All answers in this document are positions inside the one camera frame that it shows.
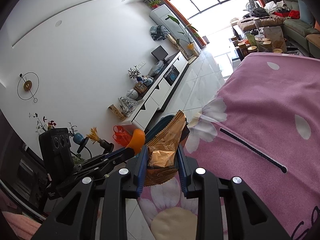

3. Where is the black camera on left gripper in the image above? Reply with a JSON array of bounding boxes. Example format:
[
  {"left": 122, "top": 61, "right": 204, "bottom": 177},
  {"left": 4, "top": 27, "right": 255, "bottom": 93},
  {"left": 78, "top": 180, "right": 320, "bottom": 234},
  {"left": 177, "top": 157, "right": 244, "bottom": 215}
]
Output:
[{"left": 39, "top": 128, "right": 74, "bottom": 186}]

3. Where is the gold crinkled wrapper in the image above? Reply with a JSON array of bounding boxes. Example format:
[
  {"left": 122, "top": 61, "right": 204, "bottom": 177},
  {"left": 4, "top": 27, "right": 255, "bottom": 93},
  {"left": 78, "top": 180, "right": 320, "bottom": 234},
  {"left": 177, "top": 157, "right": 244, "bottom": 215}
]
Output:
[{"left": 144, "top": 111, "right": 187, "bottom": 186}]

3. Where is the small black monitor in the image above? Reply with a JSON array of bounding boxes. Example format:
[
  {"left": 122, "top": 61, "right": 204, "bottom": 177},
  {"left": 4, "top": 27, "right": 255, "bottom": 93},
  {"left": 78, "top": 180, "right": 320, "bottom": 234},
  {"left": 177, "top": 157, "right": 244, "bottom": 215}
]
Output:
[{"left": 151, "top": 46, "right": 168, "bottom": 61}]

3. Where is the orange peel small piece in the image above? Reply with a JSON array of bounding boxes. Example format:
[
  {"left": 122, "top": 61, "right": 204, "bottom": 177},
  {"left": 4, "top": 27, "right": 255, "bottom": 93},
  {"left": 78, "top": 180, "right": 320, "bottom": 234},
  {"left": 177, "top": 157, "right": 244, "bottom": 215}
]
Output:
[{"left": 126, "top": 129, "right": 145, "bottom": 155}]

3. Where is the pink sleeve left forearm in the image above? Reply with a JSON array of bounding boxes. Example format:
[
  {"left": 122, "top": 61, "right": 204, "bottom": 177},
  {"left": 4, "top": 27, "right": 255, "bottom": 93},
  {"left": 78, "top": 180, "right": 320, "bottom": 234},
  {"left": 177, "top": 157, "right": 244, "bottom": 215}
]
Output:
[{"left": 1, "top": 211, "right": 41, "bottom": 240}]

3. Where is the brown paper bag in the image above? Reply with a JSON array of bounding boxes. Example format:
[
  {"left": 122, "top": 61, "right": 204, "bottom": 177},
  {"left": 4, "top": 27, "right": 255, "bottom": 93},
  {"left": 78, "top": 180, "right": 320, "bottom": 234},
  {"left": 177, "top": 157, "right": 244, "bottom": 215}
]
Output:
[{"left": 263, "top": 26, "right": 287, "bottom": 53}]

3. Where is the green brown sectional sofa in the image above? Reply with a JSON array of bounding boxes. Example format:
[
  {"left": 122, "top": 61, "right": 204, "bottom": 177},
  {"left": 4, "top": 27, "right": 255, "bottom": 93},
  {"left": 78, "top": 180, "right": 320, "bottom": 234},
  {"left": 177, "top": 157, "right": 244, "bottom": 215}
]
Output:
[{"left": 283, "top": 0, "right": 319, "bottom": 59}]

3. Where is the white tv cabinet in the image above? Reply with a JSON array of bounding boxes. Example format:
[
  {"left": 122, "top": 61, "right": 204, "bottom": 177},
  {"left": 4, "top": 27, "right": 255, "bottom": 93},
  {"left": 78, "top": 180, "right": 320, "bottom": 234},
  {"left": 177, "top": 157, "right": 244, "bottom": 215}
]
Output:
[{"left": 119, "top": 52, "right": 189, "bottom": 131}]

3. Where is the red cloth on sofa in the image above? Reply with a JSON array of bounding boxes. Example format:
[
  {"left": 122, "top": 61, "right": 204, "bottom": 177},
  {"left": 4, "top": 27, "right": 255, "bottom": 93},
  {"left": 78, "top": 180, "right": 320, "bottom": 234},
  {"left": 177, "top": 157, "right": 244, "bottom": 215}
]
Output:
[{"left": 274, "top": 10, "right": 300, "bottom": 20}]

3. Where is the teal cushion left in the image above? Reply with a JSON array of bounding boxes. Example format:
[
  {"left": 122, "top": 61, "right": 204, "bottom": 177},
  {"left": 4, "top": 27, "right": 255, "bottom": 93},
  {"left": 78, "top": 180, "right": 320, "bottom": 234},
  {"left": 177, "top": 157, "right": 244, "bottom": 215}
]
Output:
[{"left": 298, "top": 0, "right": 313, "bottom": 26}]

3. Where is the white standing air conditioner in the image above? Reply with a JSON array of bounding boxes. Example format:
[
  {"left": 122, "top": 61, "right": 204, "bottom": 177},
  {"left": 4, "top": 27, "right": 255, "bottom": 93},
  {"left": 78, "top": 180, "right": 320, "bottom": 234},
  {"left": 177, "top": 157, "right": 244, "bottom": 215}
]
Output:
[{"left": 149, "top": 5, "right": 186, "bottom": 45}]

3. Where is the tall green leaf plant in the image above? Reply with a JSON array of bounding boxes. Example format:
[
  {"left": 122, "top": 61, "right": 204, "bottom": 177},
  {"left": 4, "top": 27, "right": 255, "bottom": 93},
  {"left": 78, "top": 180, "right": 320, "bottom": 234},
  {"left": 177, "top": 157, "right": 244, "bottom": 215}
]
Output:
[{"left": 165, "top": 15, "right": 195, "bottom": 50}]

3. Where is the pink printed tablecloth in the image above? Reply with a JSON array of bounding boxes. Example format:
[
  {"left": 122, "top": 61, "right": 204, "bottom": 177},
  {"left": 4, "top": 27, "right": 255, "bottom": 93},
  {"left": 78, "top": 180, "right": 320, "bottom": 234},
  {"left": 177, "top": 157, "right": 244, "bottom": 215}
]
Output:
[{"left": 138, "top": 53, "right": 319, "bottom": 239}]

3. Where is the round wire wall clock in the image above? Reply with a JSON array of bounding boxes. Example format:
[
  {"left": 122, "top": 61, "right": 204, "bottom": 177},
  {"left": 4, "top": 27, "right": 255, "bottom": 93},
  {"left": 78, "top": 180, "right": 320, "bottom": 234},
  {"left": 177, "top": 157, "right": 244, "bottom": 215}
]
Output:
[{"left": 17, "top": 72, "right": 40, "bottom": 103}]

